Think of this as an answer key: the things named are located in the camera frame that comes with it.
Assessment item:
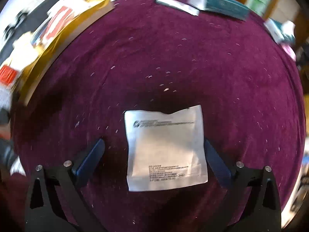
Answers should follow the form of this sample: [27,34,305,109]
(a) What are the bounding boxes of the gold cardboard box near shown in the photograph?
[5,0,114,106]

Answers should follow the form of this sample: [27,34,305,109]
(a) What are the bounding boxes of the white plastic packet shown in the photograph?
[124,105,208,192]

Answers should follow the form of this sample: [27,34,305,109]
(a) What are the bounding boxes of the purple velvet tablecloth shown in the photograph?
[12,0,306,231]

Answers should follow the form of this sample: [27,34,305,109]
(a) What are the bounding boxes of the pink fuzzy item far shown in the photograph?
[281,43,296,62]

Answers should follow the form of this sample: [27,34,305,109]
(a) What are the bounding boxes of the dark green long box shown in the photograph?
[188,0,249,21]

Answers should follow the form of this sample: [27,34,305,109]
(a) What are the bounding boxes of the white teal tissue box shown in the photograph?
[264,18,295,46]

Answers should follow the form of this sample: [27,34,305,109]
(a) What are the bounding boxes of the silver tube package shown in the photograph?
[155,0,199,16]

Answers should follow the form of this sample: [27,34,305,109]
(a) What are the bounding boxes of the red and white snack bag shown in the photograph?
[0,64,20,90]

